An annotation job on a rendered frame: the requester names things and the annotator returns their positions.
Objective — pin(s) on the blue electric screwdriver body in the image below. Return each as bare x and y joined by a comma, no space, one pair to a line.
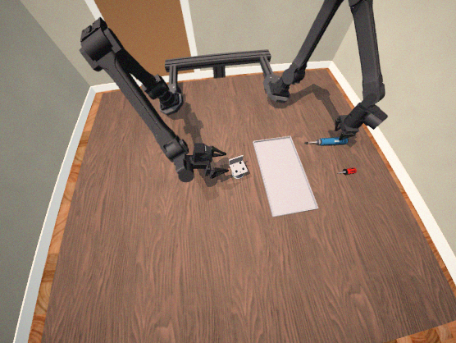
331,141

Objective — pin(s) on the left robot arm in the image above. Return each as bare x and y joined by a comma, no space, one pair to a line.
364,22

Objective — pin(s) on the red screwdriver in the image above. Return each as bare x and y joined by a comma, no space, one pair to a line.
348,171

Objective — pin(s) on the white shallow tray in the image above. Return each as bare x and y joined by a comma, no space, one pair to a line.
286,182

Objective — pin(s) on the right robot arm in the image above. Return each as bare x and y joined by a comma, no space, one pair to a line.
97,42

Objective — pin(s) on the white l-shaped bracket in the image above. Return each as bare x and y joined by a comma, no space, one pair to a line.
235,162

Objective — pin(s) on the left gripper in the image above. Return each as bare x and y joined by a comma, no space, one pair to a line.
346,123

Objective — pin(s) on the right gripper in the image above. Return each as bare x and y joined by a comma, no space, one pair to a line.
209,159

